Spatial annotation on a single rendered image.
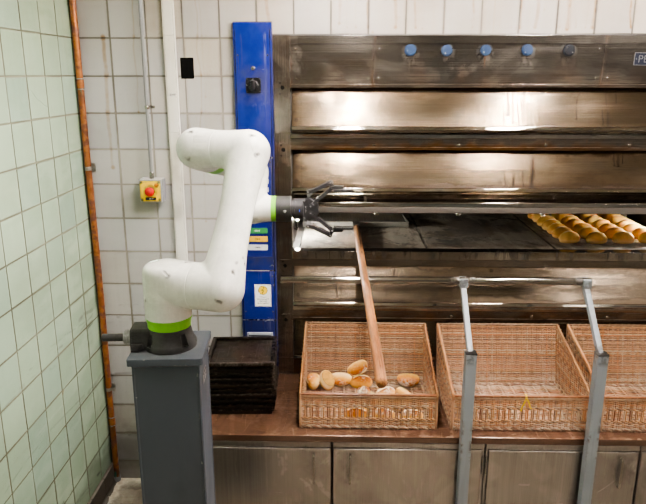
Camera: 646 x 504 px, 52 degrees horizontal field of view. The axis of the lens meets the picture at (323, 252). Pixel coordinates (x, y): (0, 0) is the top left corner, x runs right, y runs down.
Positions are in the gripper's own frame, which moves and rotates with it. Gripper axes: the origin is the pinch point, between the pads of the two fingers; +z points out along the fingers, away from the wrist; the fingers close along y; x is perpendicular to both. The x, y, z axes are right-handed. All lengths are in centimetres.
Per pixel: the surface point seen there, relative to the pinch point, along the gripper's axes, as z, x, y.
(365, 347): 8, -49, 74
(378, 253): 14, -55, 31
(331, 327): -7, -52, 65
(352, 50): 1, -57, -56
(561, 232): 103, -81, 27
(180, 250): -75, -53, 30
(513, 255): 74, -55, 32
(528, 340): 82, -50, 70
